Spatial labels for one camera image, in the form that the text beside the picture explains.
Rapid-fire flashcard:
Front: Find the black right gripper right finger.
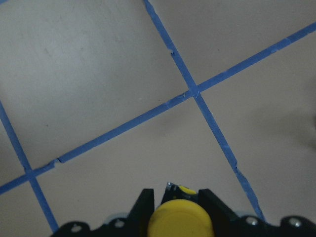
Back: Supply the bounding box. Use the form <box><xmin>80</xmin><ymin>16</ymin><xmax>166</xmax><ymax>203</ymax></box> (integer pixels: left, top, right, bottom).
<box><xmin>198</xmin><ymin>189</ymin><xmax>239</xmax><ymax>237</ymax></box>

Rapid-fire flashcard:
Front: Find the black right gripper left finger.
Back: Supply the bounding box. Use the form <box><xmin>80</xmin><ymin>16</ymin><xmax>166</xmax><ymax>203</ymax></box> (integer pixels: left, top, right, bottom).
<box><xmin>128</xmin><ymin>189</ymin><xmax>155</xmax><ymax>237</ymax></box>

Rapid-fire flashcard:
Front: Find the yellow push button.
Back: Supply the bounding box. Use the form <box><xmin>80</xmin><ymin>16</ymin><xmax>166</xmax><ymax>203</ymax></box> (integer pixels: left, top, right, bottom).
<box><xmin>147</xmin><ymin>182</ymin><xmax>215</xmax><ymax>237</ymax></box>

